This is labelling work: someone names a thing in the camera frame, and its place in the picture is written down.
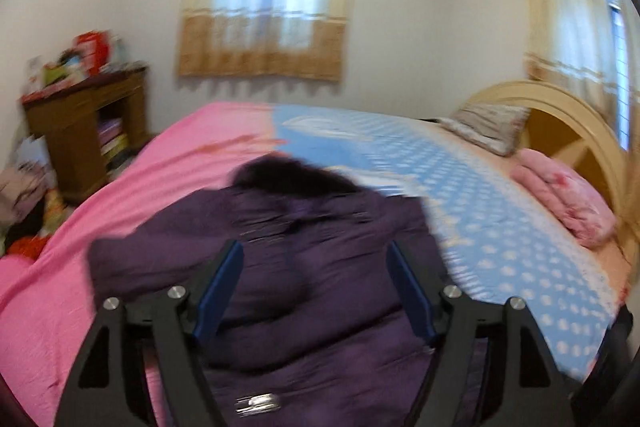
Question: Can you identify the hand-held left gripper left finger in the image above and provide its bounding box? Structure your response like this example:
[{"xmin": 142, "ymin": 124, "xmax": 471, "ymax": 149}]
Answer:
[{"xmin": 54, "ymin": 239, "xmax": 245, "ymax": 427}]

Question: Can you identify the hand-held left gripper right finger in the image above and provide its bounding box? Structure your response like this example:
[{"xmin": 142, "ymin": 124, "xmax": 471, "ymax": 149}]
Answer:
[{"xmin": 386, "ymin": 239, "xmax": 576, "ymax": 427}]

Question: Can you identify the purple padded coat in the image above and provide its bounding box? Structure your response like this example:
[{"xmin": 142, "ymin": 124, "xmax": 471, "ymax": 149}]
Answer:
[{"xmin": 87, "ymin": 157, "xmax": 491, "ymax": 427}]

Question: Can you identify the pile of clothes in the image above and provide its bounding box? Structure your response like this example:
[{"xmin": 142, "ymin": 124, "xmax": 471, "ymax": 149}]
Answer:
[{"xmin": 0, "ymin": 136, "xmax": 76, "ymax": 260}]

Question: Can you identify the pink and blue printed bedspread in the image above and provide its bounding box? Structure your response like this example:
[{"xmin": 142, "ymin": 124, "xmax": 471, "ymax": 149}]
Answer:
[{"xmin": 0, "ymin": 101, "xmax": 631, "ymax": 427}]

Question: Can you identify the folded pink quilt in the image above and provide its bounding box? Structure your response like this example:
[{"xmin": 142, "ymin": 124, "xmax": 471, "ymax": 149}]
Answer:
[{"xmin": 512, "ymin": 148, "xmax": 618, "ymax": 249}]

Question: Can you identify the striped grey pillow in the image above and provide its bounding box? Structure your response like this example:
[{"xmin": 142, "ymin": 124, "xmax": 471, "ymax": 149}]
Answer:
[{"xmin": 440, "ymin": 102, "xmax": 531, "ymax": 156}]

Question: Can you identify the stack of books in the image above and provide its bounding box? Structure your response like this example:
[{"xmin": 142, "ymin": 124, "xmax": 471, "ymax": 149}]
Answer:
[{"xmin": 97, "ymin": 118, "xmax": 127, "ymax": 160}]

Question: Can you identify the brown wooden cabinet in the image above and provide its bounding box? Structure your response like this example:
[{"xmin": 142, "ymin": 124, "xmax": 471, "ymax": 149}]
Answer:
[{"xmin": 21, "ymin": 67, "xmax": 151, "ymax": 205}]

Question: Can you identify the cream wooden headboard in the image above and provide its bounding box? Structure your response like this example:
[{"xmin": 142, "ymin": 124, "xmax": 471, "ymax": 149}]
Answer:
[{"xmin": 450, "ymin": 80, "xmax": 640, "ymax": 268}]

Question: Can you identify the red box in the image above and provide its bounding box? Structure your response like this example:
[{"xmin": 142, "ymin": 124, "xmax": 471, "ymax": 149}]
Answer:
[{"xmin": 74, "ymin": 31, "xmax": 112, "ymax": 76}]

